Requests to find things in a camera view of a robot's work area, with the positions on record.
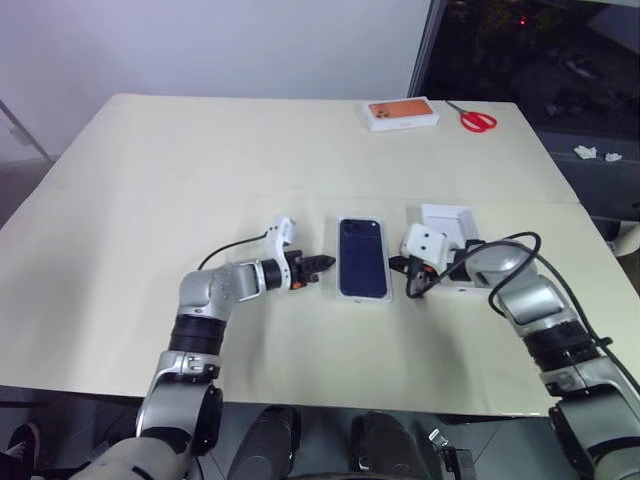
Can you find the grey metal rail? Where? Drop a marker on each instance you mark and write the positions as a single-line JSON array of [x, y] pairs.
[[22, 132]]

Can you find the dark glass window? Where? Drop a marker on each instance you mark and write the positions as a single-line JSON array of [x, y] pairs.
[[525, 50]]

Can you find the grey side table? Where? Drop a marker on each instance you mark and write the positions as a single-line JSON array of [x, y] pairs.
[[590, 190]]

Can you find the silver robot body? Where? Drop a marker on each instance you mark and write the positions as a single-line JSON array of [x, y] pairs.
[[130, 460]]

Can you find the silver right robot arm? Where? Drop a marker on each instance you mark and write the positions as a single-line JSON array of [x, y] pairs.
[[530, 300]]

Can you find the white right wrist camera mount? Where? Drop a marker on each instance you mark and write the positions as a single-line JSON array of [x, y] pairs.
[[425, 242]]

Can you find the small metal clip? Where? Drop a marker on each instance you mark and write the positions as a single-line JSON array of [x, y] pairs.
[[437, 438]]

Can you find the white rounded object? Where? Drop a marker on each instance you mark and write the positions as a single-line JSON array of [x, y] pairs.
[[627, 240]]

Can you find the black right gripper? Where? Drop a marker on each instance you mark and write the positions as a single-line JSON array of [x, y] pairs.
[[419, 267]]

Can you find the crumpled white paper scrap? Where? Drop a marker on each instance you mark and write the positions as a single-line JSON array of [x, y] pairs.
[[585, 151], [613, 156]]

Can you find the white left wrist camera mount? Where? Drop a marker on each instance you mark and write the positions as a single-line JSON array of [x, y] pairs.
[[280, 232]]

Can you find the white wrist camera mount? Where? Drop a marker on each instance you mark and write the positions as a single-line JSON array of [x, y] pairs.
[[280, 232], [425, 242]]

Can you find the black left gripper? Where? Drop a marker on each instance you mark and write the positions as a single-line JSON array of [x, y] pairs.
[[299, 267]]

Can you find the dark rounded shape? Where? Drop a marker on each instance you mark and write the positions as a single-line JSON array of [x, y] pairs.
[[270, 445]]

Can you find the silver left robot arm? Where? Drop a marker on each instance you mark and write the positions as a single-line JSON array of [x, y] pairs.
[[220, 287]]

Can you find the dark blue smartphone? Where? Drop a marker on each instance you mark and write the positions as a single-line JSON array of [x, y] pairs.
[[363, 260]]

